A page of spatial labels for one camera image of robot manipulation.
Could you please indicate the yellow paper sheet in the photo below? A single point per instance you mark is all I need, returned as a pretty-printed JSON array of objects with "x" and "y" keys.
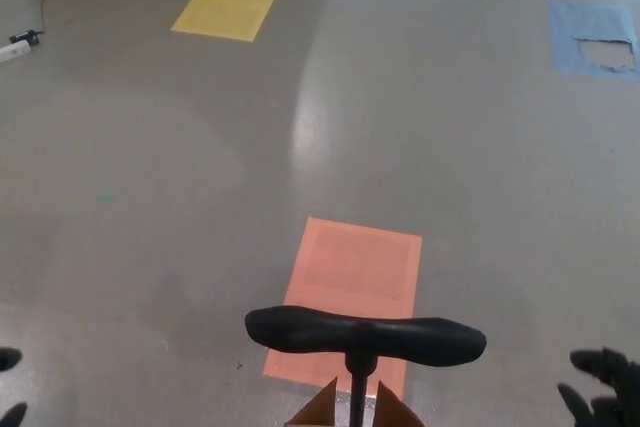
[{"x": 230, "y": 3}]

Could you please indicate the torn blue paper sheet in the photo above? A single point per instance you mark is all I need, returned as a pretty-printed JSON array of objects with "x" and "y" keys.
[{"x": 565, "y": 42}]

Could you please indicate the orange paper sheet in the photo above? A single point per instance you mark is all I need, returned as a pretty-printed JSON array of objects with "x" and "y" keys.
[{"x": 357, "y": 267}]

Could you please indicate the brown cardboard box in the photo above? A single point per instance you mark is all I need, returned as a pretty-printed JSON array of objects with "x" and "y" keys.
[{"x": 320, "y": 409}]

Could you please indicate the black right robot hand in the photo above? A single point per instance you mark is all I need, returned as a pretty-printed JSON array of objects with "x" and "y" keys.
[{"x": 617, "y": 397}]

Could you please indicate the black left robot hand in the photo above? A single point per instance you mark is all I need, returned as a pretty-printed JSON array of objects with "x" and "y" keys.
[{"x": 9, "y": 359}]

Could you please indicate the white power strip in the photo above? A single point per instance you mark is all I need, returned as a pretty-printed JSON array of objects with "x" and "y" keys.
[{"x": 12, "y": 52}]

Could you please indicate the black power plug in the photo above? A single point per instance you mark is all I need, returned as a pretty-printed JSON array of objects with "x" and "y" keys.
[{"x": 27, "y": 36}]

